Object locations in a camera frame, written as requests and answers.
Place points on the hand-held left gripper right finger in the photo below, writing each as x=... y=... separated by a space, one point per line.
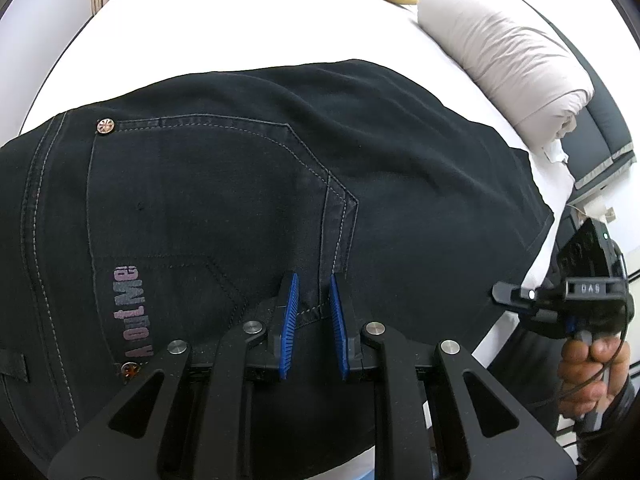
x=339 y=321

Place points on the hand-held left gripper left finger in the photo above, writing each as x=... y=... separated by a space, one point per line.
x=289 y=316

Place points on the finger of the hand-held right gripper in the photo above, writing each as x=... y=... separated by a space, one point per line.
x=512 y=294

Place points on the black denim pants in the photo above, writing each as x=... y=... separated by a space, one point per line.
x=240 y=185

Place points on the person's right hand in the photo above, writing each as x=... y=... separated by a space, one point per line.
x=590 y=375

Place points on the rolled beige duvet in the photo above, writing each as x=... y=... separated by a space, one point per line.
x=510 y=55

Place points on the white bed sheet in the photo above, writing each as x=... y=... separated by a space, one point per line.
x=260 y=25

